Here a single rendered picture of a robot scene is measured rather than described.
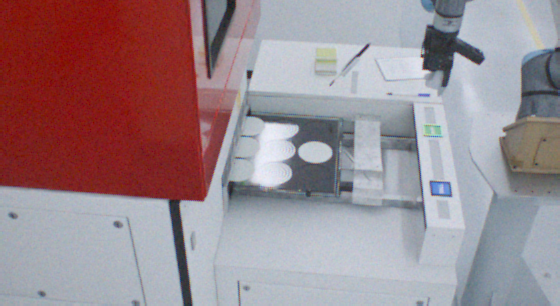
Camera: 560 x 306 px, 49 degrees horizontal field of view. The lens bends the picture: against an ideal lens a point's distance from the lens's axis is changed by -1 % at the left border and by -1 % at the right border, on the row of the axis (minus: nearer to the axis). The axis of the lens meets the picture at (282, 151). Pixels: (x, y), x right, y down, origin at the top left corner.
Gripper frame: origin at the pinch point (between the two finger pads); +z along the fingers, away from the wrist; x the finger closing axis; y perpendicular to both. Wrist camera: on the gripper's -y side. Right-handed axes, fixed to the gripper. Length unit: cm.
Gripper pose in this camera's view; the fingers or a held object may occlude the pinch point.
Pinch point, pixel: (441, 92)
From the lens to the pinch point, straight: 181.4
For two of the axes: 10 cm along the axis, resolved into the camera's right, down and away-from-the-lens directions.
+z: -0.1, 7.9, 6.2
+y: -9.9, -0.8, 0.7
